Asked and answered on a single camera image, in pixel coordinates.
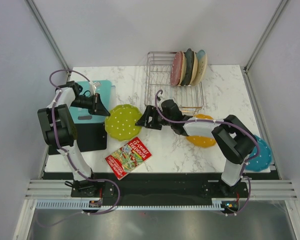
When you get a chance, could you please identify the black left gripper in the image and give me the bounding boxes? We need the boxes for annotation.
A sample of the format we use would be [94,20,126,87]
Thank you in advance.
[70,93,111,117]

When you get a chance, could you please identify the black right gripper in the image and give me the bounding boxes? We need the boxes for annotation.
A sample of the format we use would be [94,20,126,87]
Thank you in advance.
[135,105,173,131]

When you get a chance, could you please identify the green polka dot plate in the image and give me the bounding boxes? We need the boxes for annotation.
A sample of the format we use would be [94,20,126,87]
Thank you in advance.
[104,104,142,141]

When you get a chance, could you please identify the wire dish rack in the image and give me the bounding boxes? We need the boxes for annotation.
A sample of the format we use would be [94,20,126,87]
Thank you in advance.
[144,51,204,115]

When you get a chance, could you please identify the orange polka dot plate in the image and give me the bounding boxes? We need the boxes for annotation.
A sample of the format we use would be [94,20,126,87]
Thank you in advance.
[186,114,217,148]

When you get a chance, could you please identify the pink polka dot plate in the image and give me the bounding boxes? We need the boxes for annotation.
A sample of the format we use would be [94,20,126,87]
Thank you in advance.
[170,51,184,86]

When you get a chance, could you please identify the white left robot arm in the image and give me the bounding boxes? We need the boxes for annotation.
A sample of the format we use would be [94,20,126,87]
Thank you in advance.
[37,81,110,197]

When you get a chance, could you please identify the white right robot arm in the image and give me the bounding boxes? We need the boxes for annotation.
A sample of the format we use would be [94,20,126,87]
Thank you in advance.
[135,99,259,197]

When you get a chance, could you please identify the teal cutting board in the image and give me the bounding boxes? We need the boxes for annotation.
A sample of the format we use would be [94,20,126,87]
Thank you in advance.
[69,80,113,124]

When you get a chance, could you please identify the black mat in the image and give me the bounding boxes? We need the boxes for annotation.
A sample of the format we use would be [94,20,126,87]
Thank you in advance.
[48,123,107,155]

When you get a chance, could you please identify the red children's book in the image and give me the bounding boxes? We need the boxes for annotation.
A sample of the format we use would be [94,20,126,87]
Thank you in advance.
[105,137,152,180]

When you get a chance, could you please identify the beige illustrated plate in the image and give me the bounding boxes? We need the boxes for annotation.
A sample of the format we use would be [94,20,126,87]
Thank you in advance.
[178,51,187,86]

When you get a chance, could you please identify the cream and blue plate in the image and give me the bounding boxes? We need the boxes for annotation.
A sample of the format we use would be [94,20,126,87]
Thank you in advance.
[190,49,208,86]

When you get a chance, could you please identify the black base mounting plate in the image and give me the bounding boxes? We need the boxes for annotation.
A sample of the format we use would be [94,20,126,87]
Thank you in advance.
[66,173,248,206]

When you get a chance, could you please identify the dark teal plate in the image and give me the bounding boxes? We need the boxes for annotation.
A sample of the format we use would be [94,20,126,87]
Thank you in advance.
[181,48,196,86]

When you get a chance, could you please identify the blue polka dot plate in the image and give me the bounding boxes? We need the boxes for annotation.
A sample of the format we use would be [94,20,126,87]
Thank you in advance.
[245,135,273,172]

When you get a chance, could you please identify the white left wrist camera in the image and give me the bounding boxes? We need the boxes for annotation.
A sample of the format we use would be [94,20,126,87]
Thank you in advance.
[89,81,101,93]

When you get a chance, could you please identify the white slotted cable duct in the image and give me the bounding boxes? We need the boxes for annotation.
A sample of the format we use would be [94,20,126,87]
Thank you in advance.
[35,199,224,211]

